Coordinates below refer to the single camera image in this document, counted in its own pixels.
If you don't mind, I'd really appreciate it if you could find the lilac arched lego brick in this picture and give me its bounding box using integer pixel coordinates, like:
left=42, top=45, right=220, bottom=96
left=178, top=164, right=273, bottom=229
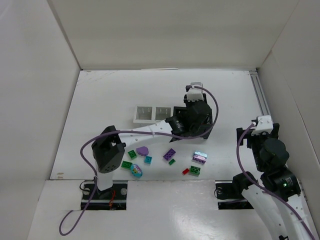
left=192, top=154, right=207, bottom=165

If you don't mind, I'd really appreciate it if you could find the purple lego brick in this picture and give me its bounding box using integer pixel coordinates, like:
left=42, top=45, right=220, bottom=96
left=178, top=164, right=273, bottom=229
left=163, top=148, right=176, bottom=161

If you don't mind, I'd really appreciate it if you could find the small red lego brick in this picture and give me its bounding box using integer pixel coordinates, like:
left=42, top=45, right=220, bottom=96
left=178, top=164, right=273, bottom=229
left=182, top=168, right=190, bottom=175

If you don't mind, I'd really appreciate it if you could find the lilac rounded lego piece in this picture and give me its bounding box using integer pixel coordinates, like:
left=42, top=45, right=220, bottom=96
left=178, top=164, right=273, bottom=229
left=136, top=146, right=149, bottom=157

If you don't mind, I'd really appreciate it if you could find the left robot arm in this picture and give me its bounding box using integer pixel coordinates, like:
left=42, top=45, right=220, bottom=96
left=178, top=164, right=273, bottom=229
left=91, top=92, right=213, bottom=192

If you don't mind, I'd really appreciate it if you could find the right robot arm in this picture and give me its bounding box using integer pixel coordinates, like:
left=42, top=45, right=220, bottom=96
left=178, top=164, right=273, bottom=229
left=232, top=120, right=315, bottom=240

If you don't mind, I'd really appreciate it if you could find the black double bin container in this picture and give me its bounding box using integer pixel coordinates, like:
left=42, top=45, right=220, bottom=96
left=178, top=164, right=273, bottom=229
left=165, top=106, right=213, bottom=137

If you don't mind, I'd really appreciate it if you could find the small green lego plate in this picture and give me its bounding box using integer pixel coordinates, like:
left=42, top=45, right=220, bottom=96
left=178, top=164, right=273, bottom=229
left=168, top=159, right=176, bottom=165

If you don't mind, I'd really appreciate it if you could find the green lego brick right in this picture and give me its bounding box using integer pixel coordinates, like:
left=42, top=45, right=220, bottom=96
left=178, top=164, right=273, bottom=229
left=189, top=165, right=201, bottom=176

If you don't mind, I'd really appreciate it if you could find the green lego brick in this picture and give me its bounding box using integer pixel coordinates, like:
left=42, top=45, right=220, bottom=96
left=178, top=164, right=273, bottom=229
left=189, top=165, right=201, bottom=176
left=121, top=161, right=132, bottom=170
left=127, top=150, right=138, bottom=160

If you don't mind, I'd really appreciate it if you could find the white double bin container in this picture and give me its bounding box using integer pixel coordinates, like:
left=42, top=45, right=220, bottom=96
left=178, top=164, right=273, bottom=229
left=133, top=105, right=174, bottom=125

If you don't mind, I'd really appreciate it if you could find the teal small lego brick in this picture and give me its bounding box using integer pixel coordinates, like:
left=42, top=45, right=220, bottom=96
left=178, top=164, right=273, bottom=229
left=144, top=155, right=152, bottom=165

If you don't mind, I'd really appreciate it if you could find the green lego brick upper left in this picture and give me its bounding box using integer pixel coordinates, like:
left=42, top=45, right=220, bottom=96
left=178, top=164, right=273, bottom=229
left=127, top=150, right=138, bottom=160

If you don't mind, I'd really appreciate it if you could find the teal printed oval lego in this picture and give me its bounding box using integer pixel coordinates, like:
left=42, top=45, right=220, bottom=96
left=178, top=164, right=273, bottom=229
left=130, top=164, right=143, bottom=178

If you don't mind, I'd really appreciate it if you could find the green lego brick lower left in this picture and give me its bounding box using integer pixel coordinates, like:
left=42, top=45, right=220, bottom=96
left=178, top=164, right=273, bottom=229
left=121, top=161, right=132, bottom=170

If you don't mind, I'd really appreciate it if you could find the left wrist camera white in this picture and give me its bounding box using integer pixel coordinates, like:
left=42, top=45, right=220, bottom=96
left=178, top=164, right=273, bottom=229
left=185, top=82, right=204, bottom=102

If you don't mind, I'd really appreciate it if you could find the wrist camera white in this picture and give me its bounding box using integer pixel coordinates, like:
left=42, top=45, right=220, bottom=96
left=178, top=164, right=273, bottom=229
left=251, top=115, right=274, bottom=136
left=185, top=82, right=204, bottom=102

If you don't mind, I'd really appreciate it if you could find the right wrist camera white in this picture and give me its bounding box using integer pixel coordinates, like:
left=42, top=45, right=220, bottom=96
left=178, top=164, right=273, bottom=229
left=251, top=115, right=274, bottom=136

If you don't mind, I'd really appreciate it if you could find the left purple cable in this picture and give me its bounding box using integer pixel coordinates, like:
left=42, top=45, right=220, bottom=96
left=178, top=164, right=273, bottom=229
left=58, top=85, right=220, bottom=238

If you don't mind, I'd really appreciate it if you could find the purple cable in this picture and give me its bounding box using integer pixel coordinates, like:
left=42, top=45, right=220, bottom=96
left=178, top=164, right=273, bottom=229
left=236, top=121, right=318, bottom=240
left=58, top=85, right=220, bottom=238

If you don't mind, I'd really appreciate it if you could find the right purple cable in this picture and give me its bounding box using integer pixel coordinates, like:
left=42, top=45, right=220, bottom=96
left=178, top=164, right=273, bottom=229
left=236, top=121, right=318, bottom=240

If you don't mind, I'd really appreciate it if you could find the aluminium rail right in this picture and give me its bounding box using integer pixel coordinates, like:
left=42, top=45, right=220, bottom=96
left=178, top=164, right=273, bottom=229
left=249, top=70, right=270, bottom=115

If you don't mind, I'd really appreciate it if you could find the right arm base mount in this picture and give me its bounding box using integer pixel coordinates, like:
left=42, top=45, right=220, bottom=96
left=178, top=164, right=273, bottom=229
left=214, top=181, right=254, bottom=210

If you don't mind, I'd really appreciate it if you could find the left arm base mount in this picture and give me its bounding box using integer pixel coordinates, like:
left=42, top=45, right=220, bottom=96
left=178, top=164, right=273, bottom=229
left=79, top=181, right=128, bottom=211

